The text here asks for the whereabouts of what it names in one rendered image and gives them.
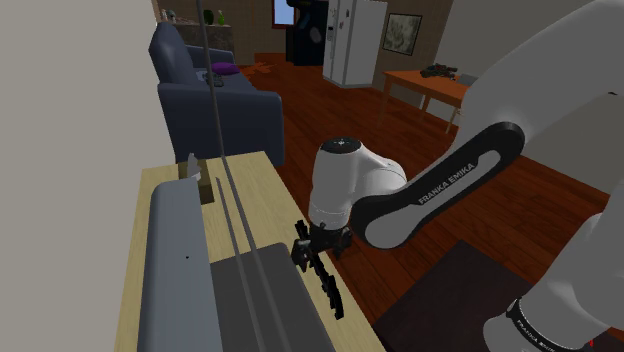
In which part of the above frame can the light wooden table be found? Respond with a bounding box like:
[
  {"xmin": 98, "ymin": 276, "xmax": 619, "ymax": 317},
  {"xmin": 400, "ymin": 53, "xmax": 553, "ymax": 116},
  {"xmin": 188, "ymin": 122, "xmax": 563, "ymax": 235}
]
[{"xmin": 113, "ymin": 150, "xmax": 387, "ymax": 352}]

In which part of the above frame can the dark robot stand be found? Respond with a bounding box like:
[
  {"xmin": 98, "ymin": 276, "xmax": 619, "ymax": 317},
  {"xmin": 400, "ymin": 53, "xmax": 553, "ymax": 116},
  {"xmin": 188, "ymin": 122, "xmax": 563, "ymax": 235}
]
[{"xmin": 372, "ymin": 238, "xmax": 624, "ymax": 352}]

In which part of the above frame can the thin grey metal pole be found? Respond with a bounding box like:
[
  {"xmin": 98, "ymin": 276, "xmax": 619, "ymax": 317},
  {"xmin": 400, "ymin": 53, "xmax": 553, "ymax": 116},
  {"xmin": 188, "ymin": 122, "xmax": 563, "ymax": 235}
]
[{"xmin": 194, "ymin": 0, "xmax": 294, "ymax": 352}]

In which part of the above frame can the grey open laptop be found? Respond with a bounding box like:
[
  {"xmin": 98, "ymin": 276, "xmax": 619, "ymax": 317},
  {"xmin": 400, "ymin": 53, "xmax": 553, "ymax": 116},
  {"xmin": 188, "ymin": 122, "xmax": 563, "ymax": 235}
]
[{"xmin": 136, "ymin": 177, "xmax": 339, "ymax": 352}]

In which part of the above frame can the orange wooden table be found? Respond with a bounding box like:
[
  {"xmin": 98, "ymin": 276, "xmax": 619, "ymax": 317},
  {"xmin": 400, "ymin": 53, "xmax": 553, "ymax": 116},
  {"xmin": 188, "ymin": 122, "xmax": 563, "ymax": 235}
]
[{"xmin": 377, "ymin": 62, "xmax": 481, "ymax": 135}]

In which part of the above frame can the dark blue sofa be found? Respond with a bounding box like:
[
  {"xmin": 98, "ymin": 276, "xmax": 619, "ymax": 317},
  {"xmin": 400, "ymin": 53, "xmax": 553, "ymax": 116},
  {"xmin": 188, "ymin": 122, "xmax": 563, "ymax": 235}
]
[{"xmin": 147, "ymin": 21, "xmax": 287, "ymax": 168}]

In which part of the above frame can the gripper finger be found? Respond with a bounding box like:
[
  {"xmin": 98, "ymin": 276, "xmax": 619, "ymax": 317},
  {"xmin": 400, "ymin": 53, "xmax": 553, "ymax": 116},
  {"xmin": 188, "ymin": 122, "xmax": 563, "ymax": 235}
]
[
  {"xmin": 333, "ymin": 227, "xmax": 354, "ymax": 261},
  {"xmin": 290, "ymin": 219, "xmax": 313, "ymax": 273}
]

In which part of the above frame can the window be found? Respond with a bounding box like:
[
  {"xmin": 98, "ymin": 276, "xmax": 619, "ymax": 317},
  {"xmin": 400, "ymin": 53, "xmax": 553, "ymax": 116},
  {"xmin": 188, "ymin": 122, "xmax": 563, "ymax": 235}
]
[{"xmin": 272, "ymin": 0, "xmax": 297, "ymax": 27}]

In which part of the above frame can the white fridge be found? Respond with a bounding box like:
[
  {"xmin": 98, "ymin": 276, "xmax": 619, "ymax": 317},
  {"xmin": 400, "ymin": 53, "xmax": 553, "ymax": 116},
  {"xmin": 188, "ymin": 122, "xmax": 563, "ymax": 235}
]
[{"xmin": 322, "ymin": 0, "xmax": 389, "ymax": 89}]

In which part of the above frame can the black cabinet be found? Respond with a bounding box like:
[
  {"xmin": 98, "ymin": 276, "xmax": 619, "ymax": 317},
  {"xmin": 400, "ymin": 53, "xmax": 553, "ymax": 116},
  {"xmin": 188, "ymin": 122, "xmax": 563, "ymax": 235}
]
[{"xmin": 285, "ymin": 0, "xmax": 331, "ymax": 67}]

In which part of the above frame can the dark sideboard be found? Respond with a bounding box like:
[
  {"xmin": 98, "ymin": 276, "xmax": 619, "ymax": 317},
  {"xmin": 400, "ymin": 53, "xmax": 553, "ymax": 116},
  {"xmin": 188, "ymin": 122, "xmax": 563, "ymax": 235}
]
[{"xmin": 155, "ymin": 7, "xmax": 236, "ymax": 53}]

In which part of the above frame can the framed wall picture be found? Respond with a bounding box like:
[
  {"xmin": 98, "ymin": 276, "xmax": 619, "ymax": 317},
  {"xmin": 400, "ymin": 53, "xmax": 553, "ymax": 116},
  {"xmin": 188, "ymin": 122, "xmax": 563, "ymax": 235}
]
[{"xmin": 381, "ymin": 12, "xmax": 424, "ymax": 57}]

